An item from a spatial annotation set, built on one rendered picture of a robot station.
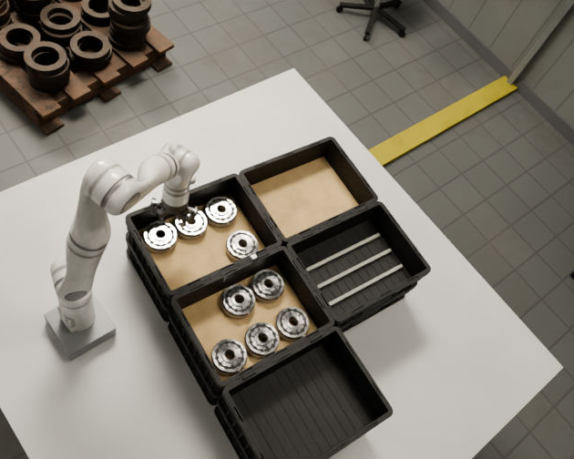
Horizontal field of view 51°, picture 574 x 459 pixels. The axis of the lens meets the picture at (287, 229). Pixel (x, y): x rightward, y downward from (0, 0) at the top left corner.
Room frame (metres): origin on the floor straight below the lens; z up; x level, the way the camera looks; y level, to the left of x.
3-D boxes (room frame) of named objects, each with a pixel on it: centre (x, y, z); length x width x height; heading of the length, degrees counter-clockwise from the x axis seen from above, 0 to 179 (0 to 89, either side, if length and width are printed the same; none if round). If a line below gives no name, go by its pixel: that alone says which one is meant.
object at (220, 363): (0.60, 0.00, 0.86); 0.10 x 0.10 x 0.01
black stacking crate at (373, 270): (1.05, -0.25, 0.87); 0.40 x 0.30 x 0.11; 143
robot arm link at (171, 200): (0.89, 0.33, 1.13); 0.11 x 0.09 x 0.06; 14
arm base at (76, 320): (0.56, 0.46, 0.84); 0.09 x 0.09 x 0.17; 62
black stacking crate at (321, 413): (0.55, -0.25, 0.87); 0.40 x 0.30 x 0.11; 143
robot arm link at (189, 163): (0.87, 0.32, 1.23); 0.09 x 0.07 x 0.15; 81
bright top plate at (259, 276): (0.87, -0.02, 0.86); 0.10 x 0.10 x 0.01
